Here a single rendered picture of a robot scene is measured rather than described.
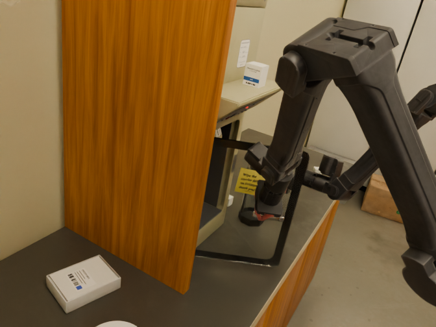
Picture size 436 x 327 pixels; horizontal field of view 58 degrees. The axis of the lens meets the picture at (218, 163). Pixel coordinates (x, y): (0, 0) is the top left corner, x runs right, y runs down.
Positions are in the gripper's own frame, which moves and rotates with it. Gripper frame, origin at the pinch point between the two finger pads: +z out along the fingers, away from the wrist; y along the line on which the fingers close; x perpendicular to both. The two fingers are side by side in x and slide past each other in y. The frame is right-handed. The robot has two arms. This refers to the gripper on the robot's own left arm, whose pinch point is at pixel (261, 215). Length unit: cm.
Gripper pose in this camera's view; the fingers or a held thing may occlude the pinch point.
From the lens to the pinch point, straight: 110.0
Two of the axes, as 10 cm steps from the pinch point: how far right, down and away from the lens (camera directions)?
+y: -0.8, 7.6, -6.5
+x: 9.8, 1.7, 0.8
